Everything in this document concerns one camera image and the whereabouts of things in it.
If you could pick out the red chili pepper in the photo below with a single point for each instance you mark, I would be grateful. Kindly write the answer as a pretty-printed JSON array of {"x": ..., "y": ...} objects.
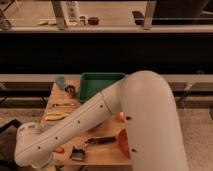
[{"x": 59, "y": 150}]

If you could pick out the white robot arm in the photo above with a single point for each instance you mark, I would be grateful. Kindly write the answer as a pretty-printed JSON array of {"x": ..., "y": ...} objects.
[{"x": 151, "y": 121}]

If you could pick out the green plastic tray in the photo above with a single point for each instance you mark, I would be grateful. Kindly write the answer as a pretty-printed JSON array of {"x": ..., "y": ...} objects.
[{"x": 92, "y": 83}]

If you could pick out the yellow red apple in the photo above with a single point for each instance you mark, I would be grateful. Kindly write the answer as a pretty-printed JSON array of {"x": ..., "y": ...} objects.
[{"x": 120, "y": 116}]

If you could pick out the black binder clip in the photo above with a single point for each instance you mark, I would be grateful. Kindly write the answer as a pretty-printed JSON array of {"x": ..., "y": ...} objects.
[{"x": 70, "y": 89}]

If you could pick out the wooden table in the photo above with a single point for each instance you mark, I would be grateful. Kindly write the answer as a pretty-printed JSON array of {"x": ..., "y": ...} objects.
[{"x": 106, "y": 154}]

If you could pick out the orange red bowl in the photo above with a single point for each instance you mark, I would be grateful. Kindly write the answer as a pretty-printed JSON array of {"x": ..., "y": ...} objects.
[{"x": 122, "y": 142}]

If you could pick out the thin metal utensil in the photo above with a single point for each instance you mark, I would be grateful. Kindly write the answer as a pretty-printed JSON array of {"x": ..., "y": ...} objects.
[{"x": 63, "y": 104}]

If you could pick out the yellow banana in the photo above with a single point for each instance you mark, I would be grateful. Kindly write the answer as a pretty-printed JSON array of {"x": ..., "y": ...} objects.
[{"x": 55, "y": 117}]

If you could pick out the dark red background bowl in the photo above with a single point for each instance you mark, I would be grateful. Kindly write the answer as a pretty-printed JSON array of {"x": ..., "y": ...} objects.
[{"x": 93, "y": 20}]

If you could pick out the blue sponge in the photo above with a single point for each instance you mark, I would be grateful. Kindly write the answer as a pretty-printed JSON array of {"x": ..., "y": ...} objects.
[{"x": 46, "y": 127}]

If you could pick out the small background jar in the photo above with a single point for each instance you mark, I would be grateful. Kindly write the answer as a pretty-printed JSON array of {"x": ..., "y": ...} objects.
[{"x": 82, "y": 21}]

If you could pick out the clear background bottle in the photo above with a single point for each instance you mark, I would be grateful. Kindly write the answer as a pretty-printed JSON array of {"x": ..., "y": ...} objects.
[{"x": 73, "y": 12}]

